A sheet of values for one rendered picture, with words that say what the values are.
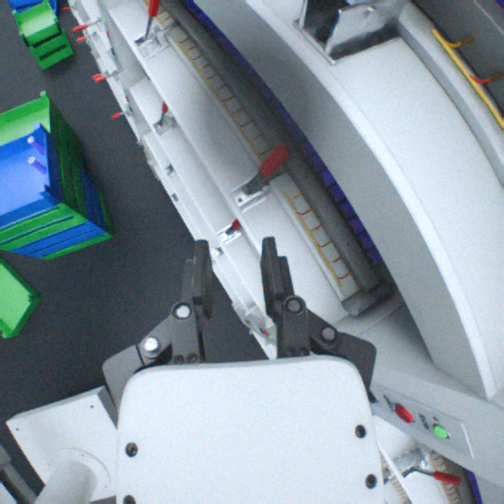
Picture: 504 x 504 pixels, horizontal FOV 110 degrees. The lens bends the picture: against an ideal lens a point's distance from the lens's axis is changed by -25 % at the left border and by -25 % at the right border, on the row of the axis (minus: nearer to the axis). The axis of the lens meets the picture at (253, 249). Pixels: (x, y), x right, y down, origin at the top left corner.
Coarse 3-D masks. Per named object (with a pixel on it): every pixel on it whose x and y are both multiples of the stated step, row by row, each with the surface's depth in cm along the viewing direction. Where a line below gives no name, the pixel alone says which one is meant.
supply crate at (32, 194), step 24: (24, 144) 47; (48, 144) 47; (0, 168) 46; (24, 168) 48; (48, 168) 46; (0, 192) 46; (24, 192) 47; (48, 192) 44; (0, 216) 41; (24, 216) 47
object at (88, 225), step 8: (80, 176) 69; (88, 184) 73; (88, 192) 71; (88, 200) 69; (88, 208) 68; (88, 216) 66; (80, 224) 71; (88, 224) 68; (96, 224) 72; (64, 232) 65; (72, 232) 68; (80, 232) 70; (40, 240) 63; (48, 240) 65; (56, 240) 67; (16, 248) 60; (24, 248) 61; (32, 248) 64
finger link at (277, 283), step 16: (272, 240) 14; (272, 256) 13; (272, 272) 12; (288, 272) 13; (272, 288) 12; (288, 288) 13; (272, 304) 12; (272, 320) 13; (320, 320) 11; (320, 336) 11; (336, 336) 11
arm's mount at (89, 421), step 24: (48, 408) 47; (72, 408) 47; (96, 408) 49; (24, 432) 43; (48, 432) 45; (72, 432) 46; (96, 432) 48; (48, 456) 43; (96, 456) 47; (48, 480) 42
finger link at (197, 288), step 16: (208, 256) 14; (192, 272) 13; (208, 272) 13; (192, 288) 11; (208, 288) 13; (208, 304) 12; (208, 320) 13; (160, 336) 11; (144, 352) 10; (160, 352) 10
